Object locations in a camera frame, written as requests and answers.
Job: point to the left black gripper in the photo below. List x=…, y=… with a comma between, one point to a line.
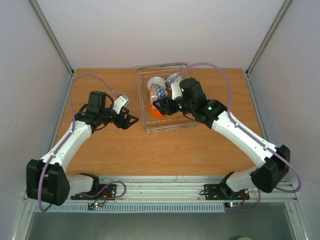
x=125, y=125

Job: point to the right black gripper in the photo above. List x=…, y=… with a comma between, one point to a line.
x=164, y=105

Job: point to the orange white ceramic bowl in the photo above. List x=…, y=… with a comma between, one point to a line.
x=155, y=112

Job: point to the red patterned ceramic bowl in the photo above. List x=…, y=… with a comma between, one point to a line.
x=156, y=92

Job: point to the chrome wire dish rack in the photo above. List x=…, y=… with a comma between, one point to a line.
x=170, y=122

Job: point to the plain white bottom bowl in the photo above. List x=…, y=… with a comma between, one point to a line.
x=157, y=80

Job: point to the teal patterned ceramic bowl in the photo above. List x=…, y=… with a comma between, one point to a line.
x=172, y=78

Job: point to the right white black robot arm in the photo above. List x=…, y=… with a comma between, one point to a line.
x=269, y=159

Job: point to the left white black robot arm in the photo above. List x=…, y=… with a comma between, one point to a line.
x=46, y=179

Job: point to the left small circuit board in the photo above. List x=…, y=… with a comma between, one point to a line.
x=96, y=206

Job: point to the small circuit board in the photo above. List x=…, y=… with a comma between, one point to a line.
x=96, y=206
x=233, y=204

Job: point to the right small circuit board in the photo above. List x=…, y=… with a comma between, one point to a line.
x=233, y=204

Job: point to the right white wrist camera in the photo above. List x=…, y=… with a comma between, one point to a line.
x=175, y=90

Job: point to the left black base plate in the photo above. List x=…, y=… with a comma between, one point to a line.
x=110, y=192

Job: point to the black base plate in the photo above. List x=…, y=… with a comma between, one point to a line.
x=212, y=192
x=110, y=192

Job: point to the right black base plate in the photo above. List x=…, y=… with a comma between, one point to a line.
x=212, y=192

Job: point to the grey slotted cable duct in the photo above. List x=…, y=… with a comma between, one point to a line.
x=138, y=207

